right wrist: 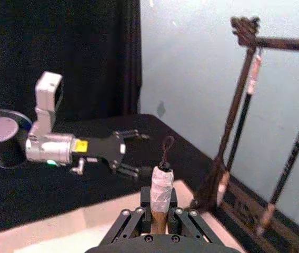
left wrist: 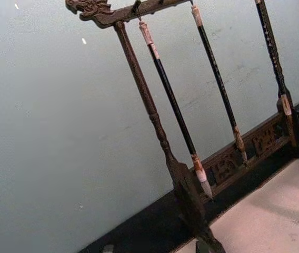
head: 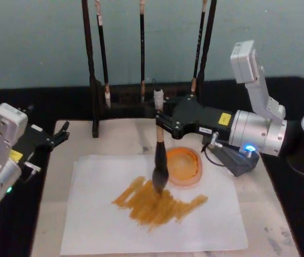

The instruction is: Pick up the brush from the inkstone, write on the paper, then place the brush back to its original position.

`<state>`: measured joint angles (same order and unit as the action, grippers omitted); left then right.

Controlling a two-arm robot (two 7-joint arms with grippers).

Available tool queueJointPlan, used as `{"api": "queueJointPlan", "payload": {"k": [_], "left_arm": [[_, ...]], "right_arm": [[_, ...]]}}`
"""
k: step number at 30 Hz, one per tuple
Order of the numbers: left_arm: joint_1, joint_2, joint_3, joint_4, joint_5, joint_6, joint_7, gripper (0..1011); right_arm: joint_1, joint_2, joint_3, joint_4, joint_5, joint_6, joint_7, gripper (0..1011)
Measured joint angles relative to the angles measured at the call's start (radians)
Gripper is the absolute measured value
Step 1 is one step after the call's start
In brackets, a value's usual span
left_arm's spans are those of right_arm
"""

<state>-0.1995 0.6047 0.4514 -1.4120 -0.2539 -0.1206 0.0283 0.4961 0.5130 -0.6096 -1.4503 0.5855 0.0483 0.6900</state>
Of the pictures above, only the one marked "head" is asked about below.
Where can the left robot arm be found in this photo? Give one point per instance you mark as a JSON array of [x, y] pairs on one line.
[[0, 144]]

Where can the thin black hanging brush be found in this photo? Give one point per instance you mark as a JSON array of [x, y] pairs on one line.
[[142, 48], [103, 59], [198, 51]]

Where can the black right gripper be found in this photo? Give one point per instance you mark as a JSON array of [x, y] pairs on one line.
[[200, 116]]

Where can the large calligraphy brush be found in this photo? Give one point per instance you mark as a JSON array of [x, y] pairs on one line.
[[160, 158]]

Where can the white paper sheet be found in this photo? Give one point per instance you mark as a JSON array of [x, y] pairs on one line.
[[109, 227]]

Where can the black table cloth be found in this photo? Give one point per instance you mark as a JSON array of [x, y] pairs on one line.
[[7, 230]]

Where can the dark grey wedge block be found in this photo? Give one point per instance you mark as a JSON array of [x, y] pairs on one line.
[[239, 163]]

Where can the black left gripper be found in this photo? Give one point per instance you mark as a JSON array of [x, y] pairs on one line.
[[33, 142]]

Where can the beige felt mat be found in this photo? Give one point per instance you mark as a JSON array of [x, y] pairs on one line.
[[264, 208]]

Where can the orange paint dish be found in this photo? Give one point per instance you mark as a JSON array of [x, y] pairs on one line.
[[185, 166]]

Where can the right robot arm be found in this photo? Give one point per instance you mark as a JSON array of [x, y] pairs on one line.
[[251, 131]]

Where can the black wooden brush rack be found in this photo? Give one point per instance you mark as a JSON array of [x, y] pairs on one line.
[[94, 88]]

